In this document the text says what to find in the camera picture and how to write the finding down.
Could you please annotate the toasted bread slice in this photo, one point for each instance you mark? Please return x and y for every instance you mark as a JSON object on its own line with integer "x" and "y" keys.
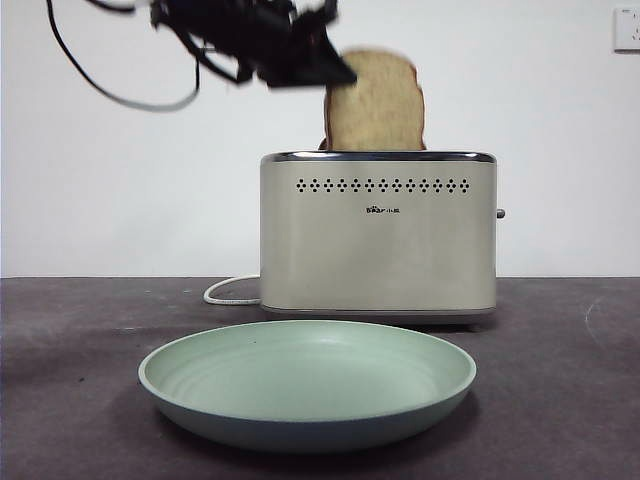
{"x": 380, "y": 110}

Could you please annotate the bread slice in toaster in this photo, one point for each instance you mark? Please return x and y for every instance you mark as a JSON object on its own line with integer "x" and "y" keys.
{"x": 323, "y": 145}

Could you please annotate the white wall socket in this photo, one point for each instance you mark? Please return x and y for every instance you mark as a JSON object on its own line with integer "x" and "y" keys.
{"x": 627, "y": 30}

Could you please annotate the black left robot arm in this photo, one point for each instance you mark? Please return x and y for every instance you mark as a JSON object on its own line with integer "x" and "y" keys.
{"x": 240, "y": 30}

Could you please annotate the cream Bear toaster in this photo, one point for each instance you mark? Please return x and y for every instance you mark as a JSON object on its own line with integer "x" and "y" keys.
{"x": 375, "y": 250}

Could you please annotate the pale green round plate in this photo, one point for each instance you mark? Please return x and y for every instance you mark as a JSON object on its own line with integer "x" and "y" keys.
{"x": 300, "y": 380}

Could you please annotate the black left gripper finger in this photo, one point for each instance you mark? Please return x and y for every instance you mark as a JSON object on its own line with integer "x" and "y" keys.
{"x": 320, "y": 70}

